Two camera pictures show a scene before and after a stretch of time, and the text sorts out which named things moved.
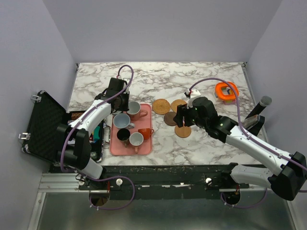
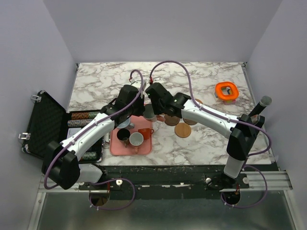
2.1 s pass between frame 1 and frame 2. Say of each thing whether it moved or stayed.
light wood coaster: stayed
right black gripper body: moved
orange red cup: stayed
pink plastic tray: stayed
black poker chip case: stayed
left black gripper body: moved
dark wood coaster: stayed
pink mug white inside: moved
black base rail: stayed
